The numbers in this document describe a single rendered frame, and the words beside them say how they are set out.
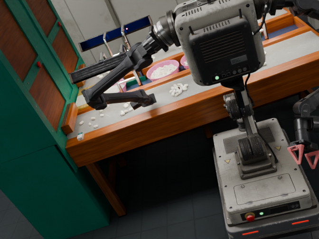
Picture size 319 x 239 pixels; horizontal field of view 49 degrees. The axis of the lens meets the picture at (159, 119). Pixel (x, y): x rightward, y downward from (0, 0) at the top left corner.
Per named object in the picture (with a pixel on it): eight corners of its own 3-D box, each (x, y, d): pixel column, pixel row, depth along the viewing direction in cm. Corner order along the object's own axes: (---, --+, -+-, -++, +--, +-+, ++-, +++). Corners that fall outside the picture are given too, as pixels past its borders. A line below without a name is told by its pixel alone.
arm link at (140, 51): (149, 50, 160) (144, 41, 162) (133, 64, 164) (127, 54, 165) (158, 54, 168) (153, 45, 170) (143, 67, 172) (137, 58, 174)
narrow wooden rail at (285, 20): (294, 26, 276) (292, 13, 270) (84, 103, 300) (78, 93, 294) (291, 24, 280) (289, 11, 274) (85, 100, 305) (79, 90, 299)
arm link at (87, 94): (81, 109, 178) (73, 93, 181) (98, 111, 191) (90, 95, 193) (148, 57, 161) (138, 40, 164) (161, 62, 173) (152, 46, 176)
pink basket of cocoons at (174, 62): (188, 76, 269) (184, 65, 264) (159, 93, 265) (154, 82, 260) (173, 66, 291) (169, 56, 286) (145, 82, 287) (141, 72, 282)
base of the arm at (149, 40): (168, 50, 160) (151, 31, 155) (154, 61, 163) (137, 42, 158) (168, 43, 167) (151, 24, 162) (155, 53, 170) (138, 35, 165)
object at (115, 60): (158, 52, 231) (154, 42, 227) (72, 85, 240) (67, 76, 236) (157, 48, 238) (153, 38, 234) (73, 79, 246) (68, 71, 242)
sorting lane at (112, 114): (332, 50, 220) (332, 47, 219) (70, 142, 245) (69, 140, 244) (311, 33, 245) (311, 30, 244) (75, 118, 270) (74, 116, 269)
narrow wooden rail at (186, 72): (312, 41, 249) (310, 27, 243) (79, 125, 273) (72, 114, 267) (309, 39, 253) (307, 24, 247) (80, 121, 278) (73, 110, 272)
